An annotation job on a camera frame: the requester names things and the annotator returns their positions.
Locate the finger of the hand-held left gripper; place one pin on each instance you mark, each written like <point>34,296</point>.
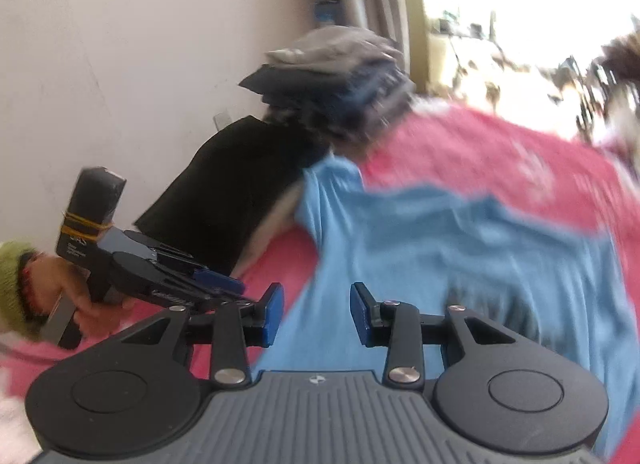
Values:
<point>220,281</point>
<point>175,297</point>

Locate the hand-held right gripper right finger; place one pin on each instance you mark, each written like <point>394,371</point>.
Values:
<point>359,316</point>

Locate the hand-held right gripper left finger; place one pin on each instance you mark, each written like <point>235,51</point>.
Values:
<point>272,316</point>

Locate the light blue shirt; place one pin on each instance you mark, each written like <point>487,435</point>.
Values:
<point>450,254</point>

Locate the person's left forearm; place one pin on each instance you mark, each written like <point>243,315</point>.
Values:
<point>12,284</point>

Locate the stack of folded clothes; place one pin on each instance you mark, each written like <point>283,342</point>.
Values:
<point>340,84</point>

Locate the person's left hand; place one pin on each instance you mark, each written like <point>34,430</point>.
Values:
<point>55,279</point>

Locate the black folded garment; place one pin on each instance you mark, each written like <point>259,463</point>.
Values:
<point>235,194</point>

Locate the pink floral blanket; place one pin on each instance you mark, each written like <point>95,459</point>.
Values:
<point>475,154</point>

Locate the blue box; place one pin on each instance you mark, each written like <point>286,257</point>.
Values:
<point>327,12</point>

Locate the folding table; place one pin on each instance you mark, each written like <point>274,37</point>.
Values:
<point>460,44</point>

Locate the black wheelchair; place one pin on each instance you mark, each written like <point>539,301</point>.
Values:
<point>600,94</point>

